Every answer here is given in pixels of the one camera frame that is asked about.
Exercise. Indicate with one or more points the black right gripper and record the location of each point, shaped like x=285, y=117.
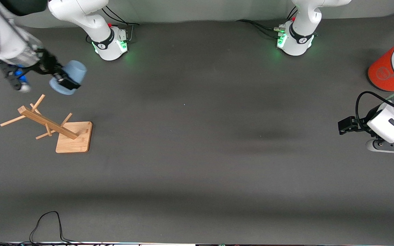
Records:
x=49, y=63

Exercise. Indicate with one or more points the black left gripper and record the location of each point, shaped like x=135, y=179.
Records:
x=366, y=122

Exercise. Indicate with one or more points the light blue plastic cup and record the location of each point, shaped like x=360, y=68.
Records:
x=72, y=73

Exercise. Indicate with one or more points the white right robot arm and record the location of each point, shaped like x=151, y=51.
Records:
x=9, y=37

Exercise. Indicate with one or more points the wooden cup rack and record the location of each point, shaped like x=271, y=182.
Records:
x=74, y=136

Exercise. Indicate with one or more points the orange canister with grey lid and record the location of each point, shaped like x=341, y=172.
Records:
x=383, y=73

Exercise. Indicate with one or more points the dark grey table mat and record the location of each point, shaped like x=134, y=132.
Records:
x=197, y=164

